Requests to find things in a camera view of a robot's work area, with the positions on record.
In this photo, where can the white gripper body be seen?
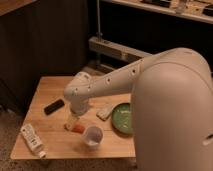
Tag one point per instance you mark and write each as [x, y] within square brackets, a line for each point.
[79, 109]

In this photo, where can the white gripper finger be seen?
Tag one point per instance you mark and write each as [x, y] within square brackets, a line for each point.
[79, 121]
[71, 122]

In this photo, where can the red pepper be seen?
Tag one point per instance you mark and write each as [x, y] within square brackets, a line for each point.
[78, 129]

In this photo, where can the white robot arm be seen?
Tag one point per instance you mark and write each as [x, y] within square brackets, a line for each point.
[171, 106]

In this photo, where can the white ceramic cup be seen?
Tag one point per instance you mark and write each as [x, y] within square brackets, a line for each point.
[92, 136]

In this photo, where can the black remote control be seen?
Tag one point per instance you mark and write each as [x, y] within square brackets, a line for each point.
[51, 108]

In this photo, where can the white sponge block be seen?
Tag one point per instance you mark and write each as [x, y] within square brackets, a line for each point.
[104, 113]

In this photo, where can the wooden table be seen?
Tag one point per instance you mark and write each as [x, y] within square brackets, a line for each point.
[62, 144]

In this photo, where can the green plate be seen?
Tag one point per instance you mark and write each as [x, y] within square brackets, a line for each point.
[121, 118]

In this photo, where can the white tube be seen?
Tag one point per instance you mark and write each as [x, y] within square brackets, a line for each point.
[33, 141]

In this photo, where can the grey metal beam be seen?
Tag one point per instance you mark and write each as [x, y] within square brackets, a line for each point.
[117, 51]

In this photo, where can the metal pole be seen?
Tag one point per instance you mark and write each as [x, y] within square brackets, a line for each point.
[99, 33]

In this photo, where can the background shelf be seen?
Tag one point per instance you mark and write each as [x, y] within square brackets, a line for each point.
[197, 10]

